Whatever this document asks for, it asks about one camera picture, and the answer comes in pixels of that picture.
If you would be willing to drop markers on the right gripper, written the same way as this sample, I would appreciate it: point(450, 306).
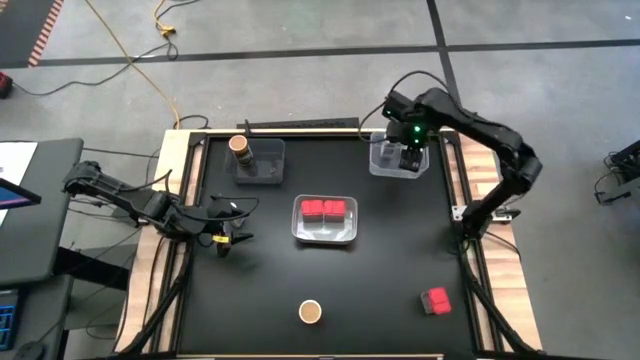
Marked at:
point(410, 160)

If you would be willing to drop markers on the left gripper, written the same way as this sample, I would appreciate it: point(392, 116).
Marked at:
point(220, 220)

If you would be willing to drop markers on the red-lidded smoked paprika tin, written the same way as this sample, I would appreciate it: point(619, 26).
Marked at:
point(312, 210)
point(335, 210)
point(439, 301)

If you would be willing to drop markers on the brown-capped spice jar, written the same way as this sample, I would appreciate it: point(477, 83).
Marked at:
point(310, 311)
point(239, 144)

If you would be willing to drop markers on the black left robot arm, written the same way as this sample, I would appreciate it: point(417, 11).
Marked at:
point(150, 205)

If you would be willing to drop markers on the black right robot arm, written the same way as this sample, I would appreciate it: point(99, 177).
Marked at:
point(480, 125)

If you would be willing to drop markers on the clear plastic bin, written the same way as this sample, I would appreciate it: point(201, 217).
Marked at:
point(380, 171)

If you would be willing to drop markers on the dark grey translucent bin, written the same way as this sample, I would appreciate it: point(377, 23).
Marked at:
point(270, 170)

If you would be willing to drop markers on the white plastic bin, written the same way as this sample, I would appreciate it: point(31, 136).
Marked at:
point(325, 235)

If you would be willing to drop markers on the black table clamp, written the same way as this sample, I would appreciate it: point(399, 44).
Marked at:
point(247, 129)

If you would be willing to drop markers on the long black floor bar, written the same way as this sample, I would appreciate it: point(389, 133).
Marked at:
point(300, 123)

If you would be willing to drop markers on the black desk base bar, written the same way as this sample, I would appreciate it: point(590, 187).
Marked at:
point(90, 267)

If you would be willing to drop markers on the grey desk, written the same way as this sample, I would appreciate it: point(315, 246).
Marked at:
point(45, 225)

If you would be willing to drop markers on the tablet with lit screen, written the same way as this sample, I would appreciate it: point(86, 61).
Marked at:
point(12, 197)

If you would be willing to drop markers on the white paper sheet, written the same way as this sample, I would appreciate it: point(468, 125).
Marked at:
point(17, 160)

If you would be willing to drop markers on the black computer mouse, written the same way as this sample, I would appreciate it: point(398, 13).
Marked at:
point(30, 351)

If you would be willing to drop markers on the keyboard with lit keys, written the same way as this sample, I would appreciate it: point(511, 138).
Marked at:
point(7, 320)

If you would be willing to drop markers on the red floor device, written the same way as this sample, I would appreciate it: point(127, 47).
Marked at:
point(4, 85)

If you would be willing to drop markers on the black mat orange striped edge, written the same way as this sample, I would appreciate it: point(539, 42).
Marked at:
point(20, 30)

